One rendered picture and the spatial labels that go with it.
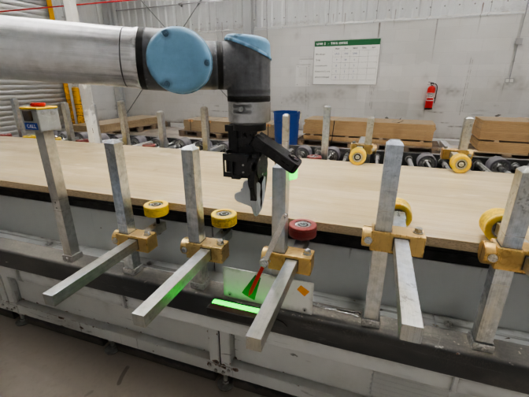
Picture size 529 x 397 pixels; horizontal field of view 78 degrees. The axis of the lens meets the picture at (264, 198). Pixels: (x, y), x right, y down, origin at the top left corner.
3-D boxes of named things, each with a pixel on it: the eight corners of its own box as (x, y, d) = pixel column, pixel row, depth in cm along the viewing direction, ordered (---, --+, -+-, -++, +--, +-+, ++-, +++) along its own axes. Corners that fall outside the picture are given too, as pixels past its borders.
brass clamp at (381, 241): (423, 259, 72) (427, 239, 70) (360, 250, 76) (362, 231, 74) (419, 246, 78) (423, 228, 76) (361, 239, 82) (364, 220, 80)
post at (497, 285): (486, 365, 77) (545, 169, 61) (468, 361, 78) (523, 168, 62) (482, 354, 80) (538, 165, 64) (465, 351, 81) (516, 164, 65)
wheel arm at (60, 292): (56, 309, 75) (52, 294, 73) (45, 307, 76) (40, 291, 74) (167, 231, 113) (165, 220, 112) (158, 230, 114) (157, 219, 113)
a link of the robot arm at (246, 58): (220, 37, 67) (267, 38, 69) (222, 100, 72) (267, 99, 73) (221, 31, 59) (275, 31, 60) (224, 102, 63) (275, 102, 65)
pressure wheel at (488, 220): (514, 209, 80) (479, 222, 83) (527, 237, 81) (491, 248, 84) (506, 202, 85) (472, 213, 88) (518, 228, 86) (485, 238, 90)
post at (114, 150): (136, 286, 107) (112, 140, 91) (127, 284, 108) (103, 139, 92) (143, 280, 110) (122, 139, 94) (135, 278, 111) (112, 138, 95)
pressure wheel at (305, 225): (312, 266, 92) (314, 230, 89) (285, 261, 95) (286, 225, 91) (316, 253, 100) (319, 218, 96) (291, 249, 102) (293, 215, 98)
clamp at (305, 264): (310, 276, 84) (311, 259, 82) (260, 267, 88) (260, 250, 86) (314, 265, 89) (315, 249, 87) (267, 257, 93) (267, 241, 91)
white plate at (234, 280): (311, 316, 87) (313, 283, 84) (223, 296, 95) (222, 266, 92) (312, 314, 88) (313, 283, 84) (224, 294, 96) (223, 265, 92)
